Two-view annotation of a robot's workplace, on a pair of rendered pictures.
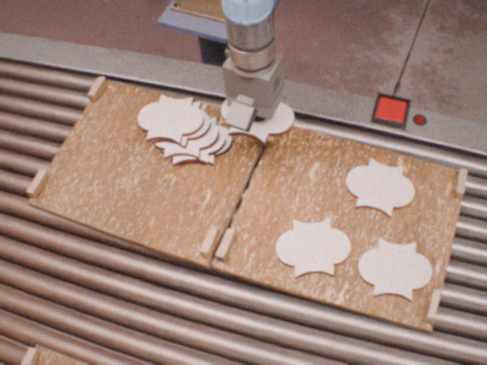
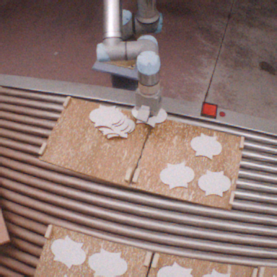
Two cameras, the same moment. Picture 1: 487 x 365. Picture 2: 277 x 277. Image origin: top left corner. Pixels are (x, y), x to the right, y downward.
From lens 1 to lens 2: 26 cm
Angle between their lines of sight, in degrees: 4
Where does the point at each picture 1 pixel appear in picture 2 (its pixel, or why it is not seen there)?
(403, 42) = (208, 72)
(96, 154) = (68, 134)
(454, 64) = (234, 83)
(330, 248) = (185, 175)
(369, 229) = (202, 166)
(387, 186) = (209, 146)
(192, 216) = (118, 163)
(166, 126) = (104, 120)
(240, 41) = (145, 81)
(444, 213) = (235, 157)
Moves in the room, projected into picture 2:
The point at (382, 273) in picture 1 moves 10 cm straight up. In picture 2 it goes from (208, 185) to (213, 173)
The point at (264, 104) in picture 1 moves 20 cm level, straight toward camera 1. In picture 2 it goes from (154, 110) to (161, 156)
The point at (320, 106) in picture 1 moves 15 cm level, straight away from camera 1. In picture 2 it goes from (175, 108) to (174, 84)
